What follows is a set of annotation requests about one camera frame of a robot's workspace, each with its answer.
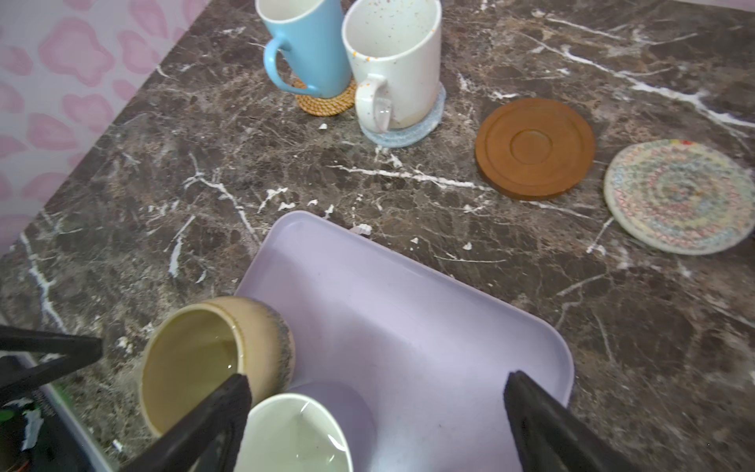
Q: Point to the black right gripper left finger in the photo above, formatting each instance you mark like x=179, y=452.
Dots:
x=206, y=439

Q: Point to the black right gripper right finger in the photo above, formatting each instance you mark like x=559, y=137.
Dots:
x=549, y=438

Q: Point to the multicolour braided round coaster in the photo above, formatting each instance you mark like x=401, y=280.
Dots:
x=680, y=197

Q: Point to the brown wooden round coaster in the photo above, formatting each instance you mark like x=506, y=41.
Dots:
x=534, y=149

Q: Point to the grey round coaster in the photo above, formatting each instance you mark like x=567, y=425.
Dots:
x=406, y=137

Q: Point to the woven rattan coaster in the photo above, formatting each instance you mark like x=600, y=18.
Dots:
x=326, y=107

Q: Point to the light blue mug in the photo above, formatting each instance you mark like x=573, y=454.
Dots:
x=307, y=33

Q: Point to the white speckled mug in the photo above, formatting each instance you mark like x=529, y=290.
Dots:
x=394, y=52

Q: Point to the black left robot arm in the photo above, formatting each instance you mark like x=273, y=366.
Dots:
x=33, y=435

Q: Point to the yellow beige mug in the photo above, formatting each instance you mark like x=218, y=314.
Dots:
x=200, y=346

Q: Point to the lilac white mug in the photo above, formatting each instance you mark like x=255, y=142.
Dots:
x=320, y=426

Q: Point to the lilac plastic tray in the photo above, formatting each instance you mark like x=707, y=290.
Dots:
x=428, y=355

